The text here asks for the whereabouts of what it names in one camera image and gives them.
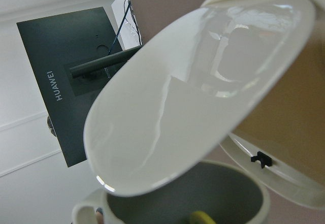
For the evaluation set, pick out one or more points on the black Huawei monitor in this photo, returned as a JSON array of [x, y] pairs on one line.
[[54, 45]]

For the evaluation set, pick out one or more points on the person in yellow shirt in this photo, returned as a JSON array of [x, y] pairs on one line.
[[50, 127]]

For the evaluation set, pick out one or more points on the yellow-green lemon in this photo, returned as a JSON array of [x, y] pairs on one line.
[[200, 217]]

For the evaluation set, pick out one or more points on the white cup with handle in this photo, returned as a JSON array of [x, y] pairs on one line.
[[224, 192]]

